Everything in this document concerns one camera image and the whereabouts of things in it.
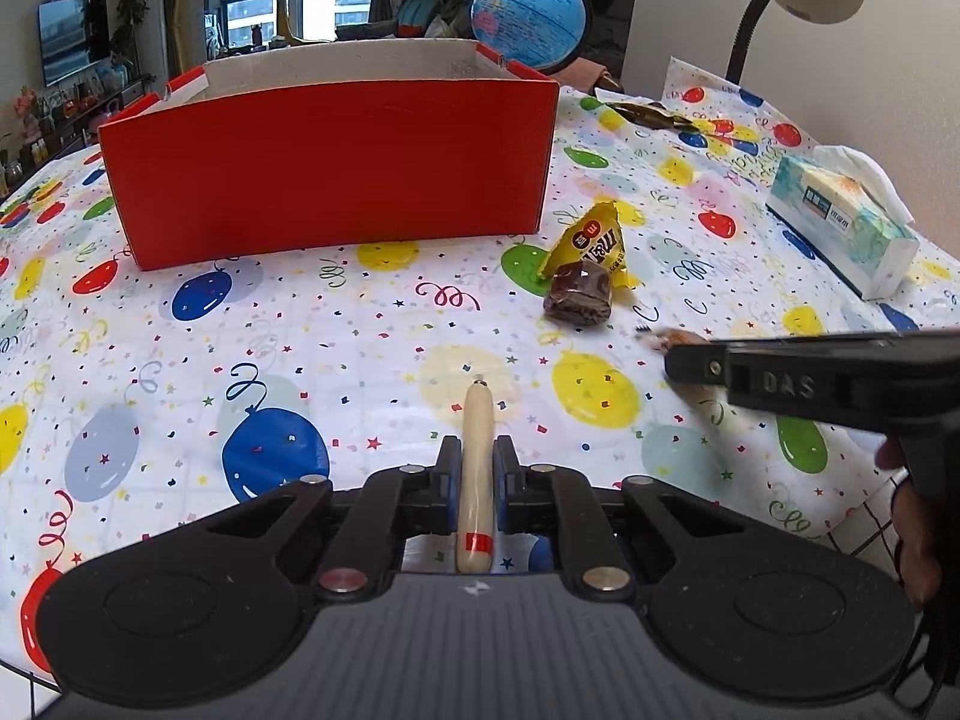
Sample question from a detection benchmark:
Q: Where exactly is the beige sausage stick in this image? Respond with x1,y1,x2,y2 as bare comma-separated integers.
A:
455,380,494,574

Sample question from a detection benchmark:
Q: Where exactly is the yellow M&M bag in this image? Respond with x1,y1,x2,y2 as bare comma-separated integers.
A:
537,200,641,289

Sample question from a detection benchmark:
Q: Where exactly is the person right hand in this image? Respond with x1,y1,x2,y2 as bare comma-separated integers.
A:
890,473,942,608

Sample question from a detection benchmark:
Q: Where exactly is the brown wrapped candy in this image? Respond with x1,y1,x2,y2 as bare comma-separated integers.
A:
544,260,613,327

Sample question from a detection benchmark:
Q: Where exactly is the tissue pack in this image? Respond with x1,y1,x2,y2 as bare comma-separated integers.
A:
766,145,919,301

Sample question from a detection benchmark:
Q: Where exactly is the balloon pattern tablecloth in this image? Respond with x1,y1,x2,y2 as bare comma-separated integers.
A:
2,62,958,673

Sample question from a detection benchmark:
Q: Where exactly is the dark snack wrapper far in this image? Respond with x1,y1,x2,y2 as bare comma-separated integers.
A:
607,101,698,132

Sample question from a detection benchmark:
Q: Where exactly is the red cardboard box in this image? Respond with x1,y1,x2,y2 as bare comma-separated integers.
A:
99,39,560,270

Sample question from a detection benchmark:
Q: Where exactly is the blue desk globe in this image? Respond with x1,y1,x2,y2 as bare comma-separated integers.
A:
470,0,592,75

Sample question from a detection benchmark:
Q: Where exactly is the long tv console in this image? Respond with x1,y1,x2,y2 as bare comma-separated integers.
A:
2,75,155,192

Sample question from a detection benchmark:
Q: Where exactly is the wall television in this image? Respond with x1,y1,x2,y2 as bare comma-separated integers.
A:
36,0,110,86

